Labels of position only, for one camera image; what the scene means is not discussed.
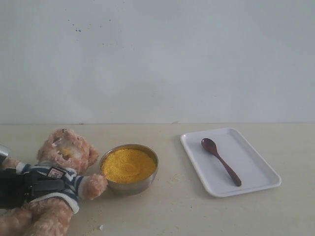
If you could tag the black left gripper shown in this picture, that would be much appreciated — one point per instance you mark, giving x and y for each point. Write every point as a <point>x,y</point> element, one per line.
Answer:
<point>17,189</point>

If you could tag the steel bowl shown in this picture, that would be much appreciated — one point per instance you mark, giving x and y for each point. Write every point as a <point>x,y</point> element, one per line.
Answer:
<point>133,188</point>

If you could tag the yellow millet grains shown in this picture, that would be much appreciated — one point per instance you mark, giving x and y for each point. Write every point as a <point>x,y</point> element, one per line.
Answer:
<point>128,166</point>

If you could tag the plush teddy bear striped shirt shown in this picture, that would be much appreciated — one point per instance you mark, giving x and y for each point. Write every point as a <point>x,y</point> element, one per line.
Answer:
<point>64,155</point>

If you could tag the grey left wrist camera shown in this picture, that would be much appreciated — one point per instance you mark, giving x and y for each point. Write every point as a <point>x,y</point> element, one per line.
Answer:
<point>4,152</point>

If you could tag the white rectangular plastic tray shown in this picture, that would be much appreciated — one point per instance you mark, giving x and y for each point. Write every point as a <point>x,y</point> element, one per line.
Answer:
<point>252,169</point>

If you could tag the dark red wooden spoon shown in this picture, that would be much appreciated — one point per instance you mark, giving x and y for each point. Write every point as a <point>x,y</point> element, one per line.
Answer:
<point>210,146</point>

